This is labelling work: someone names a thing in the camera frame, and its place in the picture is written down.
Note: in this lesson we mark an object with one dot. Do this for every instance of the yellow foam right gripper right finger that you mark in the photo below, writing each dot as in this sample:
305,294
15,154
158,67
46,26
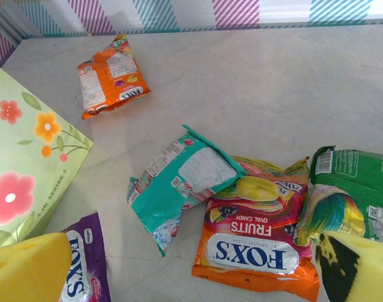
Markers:
368,273

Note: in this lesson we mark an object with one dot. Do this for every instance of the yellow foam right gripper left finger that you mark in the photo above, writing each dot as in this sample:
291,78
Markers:
24,270

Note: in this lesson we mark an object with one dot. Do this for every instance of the purple Fox's candy packet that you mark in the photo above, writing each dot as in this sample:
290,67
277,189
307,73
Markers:
87,251

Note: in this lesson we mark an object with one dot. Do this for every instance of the green candy packet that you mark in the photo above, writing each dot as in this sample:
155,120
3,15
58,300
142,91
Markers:
352,176

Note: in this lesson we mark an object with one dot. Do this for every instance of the floral paper gift bag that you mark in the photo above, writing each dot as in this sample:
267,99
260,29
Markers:
21,157

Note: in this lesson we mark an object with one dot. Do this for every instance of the large orange Fox's fruits packet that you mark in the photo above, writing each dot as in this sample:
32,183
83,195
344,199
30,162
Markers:
251,239

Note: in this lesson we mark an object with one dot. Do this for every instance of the teal candy packet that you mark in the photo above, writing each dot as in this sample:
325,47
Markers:
166,195

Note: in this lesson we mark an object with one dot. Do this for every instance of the small orange Fox's candy packet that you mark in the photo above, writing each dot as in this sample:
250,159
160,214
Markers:
109,85

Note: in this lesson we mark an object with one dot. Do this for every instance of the aluminium corner post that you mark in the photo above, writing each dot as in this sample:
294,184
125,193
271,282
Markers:
2,19

